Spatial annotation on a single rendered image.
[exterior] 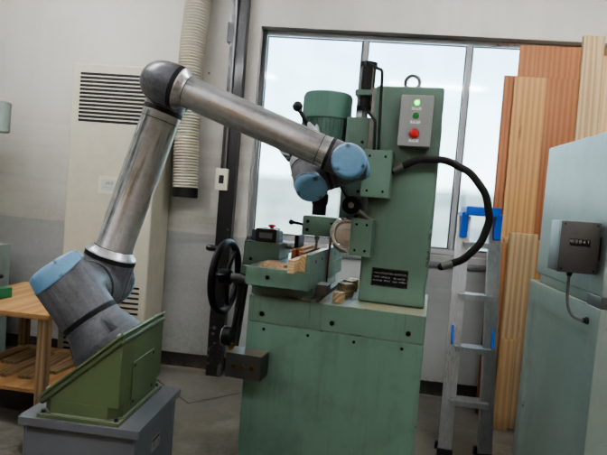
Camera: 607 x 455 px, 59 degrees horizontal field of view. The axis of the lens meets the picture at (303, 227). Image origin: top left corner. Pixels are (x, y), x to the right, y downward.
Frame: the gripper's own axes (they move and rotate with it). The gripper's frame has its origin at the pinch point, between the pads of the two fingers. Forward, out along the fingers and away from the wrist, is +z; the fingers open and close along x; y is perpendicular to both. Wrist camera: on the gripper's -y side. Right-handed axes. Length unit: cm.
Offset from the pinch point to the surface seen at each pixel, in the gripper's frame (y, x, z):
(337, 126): -5.6, -12.6, 2.7
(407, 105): -5.3, -35.7, -11.2
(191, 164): -35, 80, 119
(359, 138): -11.0, -16.9, -2.7
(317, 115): 1.0, -8.9, 5.2
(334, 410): -58, 32, -61
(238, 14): 7, 13, 169
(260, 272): -16.1, 29.9, -33.4
